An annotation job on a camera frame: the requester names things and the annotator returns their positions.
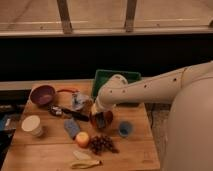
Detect red bowl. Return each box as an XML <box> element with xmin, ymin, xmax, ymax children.
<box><xmin>89</xmin><ymin>111</ymin><xmax>113</xmax><ymax>130</ymax></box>

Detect black eraser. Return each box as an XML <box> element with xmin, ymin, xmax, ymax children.
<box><xmin>95</xmin><ymin>113</ymin><xmax>106</xmax><ymax>129</ymax></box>

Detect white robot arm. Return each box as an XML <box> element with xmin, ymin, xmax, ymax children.
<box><xmin>93</xmin><ymin>61</ymin><xmax>213</xmax><ymax>171</ymax></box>

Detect purple bowl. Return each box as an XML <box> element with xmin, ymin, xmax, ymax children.
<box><xmin>30</xmin><ymin>85</ymin><xmax>56</xmax><ymax>106</ymax></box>

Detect blue sponge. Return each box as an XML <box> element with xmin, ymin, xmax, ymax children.
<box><xmin>64</xmin><ymin>119</ymin><xmax>80</xmax><ymax>139</ymax></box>

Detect red chili pepper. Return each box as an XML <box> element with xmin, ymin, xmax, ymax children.
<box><xmin>57</xmin><ymin>89</ymin><xmax>79</xmax><ymax>93</ymax></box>

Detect apple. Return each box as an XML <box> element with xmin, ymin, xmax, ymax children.
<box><xmin>75</xmin><ymin>132</ymin><xmax>90</xmax><ymax>148</ymax></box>

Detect green tray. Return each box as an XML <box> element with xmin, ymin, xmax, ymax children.
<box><xmin>91</xmin><ymin>69</ymin><xmax>141</xmax><ymax>110</ymax></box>

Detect blue cup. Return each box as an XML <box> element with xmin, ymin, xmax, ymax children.
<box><xmin>118</xmin><ymin>121</ymin><xmax>133</xmax><ymax>138</ymax></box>

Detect bunch of grapes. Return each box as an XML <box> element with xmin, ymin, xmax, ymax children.
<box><xmin>89</xmin><ymin>135</ymin><xmax>119</xmax><ymax>155</ymax></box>

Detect clear plastic piece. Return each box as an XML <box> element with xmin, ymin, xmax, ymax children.
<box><xmin>73</xmin><ymin>150</ymin><xmax>90</xmax><ymax>160</ymax></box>

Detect white cup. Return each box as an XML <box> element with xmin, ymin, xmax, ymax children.
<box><xmin>21</xmin><ymin>115</ymin><xmax>43</xmax><ymax>137</ymax></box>

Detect black handled tool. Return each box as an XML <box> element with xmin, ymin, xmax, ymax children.
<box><xmin>48</xmin><ymin>105</ymin><xmax>89</xmax><ymax>122</ymax></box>

